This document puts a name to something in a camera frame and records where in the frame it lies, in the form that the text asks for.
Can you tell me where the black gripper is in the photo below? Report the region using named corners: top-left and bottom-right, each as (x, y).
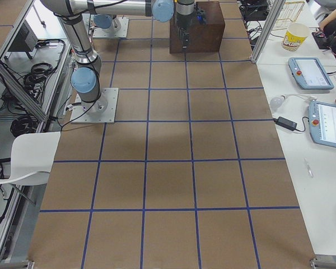
top-left (175, 1), bottom-right (207, 50)

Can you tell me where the blue teach pendant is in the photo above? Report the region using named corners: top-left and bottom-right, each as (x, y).
top-left (308, 101), bottom-right (336, 147)
top-left (288, 57), bottom-right (334, 90)

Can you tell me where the blue teach pendant far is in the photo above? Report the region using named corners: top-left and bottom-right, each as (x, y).
top-left (288, 57), bottom-right (334, 90)

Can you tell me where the dark wooden drawer cabinet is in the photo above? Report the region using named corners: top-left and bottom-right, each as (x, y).
top-left (170, 1), bottom-right (225, 54)

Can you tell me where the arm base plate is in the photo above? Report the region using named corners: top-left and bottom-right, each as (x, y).
top-left (70, 87), bottom-right (119, 124)
top-left (92, 17), bottom-right (129, 39)

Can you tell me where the white plastic chair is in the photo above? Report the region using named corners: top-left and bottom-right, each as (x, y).
top-left (0, 132), bottom-right (60, 186)

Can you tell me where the white light bulb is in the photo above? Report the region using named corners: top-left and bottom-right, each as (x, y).
top-left (269, 95), bottom-right (287, 110)

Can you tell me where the black electronics box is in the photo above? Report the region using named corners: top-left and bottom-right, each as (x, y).
top-left (8, 20), bottom-right (38, 59)

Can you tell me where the gold wire basket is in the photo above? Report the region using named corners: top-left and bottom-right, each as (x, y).
top-left (273, 1), bottom-right (305, 30)

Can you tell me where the black power adapter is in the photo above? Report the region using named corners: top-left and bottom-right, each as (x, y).
top-left (273, 117), bottom-right (297, 131)

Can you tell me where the blue teach pendant near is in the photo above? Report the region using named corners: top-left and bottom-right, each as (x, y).
top-left (308, 101), bottom-right (336, 147)

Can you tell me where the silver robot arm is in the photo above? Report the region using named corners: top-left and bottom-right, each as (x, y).
top-left (94, 14), bottom-right (121, 32)
top-left (41, 1), bottom-right (206, 76)

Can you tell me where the popcorn paper bucket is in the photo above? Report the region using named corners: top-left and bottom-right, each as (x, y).
top-left (282, 22), bottom-right (310, 52)

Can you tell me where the aluminium frame post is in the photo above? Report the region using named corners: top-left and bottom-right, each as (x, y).
top-left (250, 0), bottom-right (285, 63)

